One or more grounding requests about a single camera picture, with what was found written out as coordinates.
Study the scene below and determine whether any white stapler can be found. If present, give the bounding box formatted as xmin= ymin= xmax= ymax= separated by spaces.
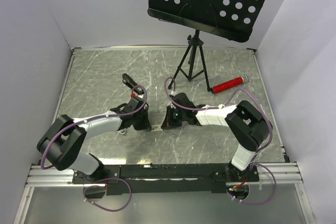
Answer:
xmin=117 ymin=129 xmax=127 ymax=135

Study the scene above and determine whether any red glitter tube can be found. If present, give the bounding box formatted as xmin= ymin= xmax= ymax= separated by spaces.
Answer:
xmin=211 ymin=74 xmax=249 ymax=94

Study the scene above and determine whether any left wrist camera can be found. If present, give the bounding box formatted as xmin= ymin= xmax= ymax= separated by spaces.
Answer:
xmin=128 ymin=85 xmax=145 ymax=111

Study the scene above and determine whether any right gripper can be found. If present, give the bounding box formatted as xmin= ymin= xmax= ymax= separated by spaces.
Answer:
xmin=162 ymin=105 xmax=187 ymax=129

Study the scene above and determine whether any white staple box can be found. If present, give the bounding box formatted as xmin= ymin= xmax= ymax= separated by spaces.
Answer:
xmin=151 ymin=124 xmax=163 ymax=132

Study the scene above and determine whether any aluminium rail frame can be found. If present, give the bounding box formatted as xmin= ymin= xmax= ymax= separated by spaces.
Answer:
xmin=25 ymin=163 xmax=303 ymax=187

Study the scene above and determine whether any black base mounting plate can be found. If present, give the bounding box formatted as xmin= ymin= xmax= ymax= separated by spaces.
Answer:
xmin=72 ymin=163 xmax=259 ymax=196

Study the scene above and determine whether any black stapler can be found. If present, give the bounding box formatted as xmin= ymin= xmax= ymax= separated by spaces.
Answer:
xmin=122 ymin=73 xmax=144 ymax=95

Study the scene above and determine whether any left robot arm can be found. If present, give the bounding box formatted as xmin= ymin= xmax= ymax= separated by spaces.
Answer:
xmin=37 ymin=103 xmax=150 ymax=183

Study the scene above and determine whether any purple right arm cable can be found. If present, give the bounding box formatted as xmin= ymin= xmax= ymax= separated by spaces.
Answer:
xmin=164 ymin=77 xmax=274 ymax=156

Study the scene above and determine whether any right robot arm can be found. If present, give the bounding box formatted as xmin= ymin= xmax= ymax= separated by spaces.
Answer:
xmin=161 ymin=93 xmax=273 ymax=181

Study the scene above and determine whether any black tripod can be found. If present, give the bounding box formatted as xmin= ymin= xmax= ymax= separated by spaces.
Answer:
xmin=168 ymin=30 xmax=211 ymax=92

